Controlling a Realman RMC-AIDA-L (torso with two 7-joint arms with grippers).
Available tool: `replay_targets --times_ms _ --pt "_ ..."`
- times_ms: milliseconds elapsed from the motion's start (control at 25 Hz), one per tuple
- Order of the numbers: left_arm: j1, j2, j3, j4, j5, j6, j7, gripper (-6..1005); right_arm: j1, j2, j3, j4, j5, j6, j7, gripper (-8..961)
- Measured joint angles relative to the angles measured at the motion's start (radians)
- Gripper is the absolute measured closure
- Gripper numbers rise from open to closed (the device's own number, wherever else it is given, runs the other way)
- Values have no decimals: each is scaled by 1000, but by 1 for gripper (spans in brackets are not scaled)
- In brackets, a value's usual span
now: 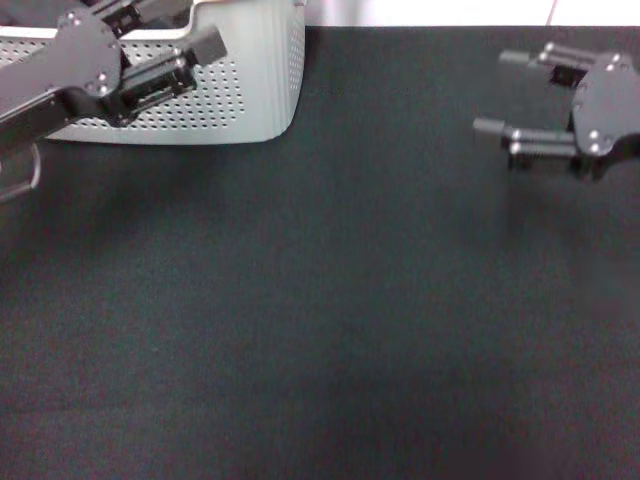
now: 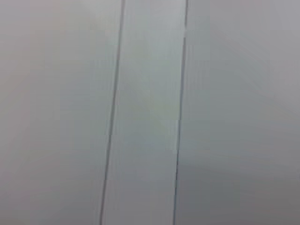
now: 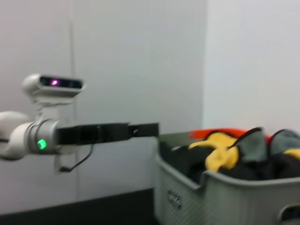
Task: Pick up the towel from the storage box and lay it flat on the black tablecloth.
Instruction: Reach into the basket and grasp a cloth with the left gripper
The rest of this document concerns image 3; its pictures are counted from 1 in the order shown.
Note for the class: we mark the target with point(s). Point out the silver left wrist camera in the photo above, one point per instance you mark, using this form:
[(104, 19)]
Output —
[(56, 87)]

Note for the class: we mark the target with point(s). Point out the orange towel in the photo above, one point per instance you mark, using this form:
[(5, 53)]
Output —
[(222, 131)]

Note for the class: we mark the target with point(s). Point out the black tablecloth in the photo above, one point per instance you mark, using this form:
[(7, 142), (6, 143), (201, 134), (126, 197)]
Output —
[(93, 211)]

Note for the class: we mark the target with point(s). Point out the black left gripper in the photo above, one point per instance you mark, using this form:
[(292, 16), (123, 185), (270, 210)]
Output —
[(93, 134)]

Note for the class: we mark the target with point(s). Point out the grey perforated plastic storage box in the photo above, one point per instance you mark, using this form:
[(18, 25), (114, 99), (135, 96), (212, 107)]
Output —
[(225, 201)]

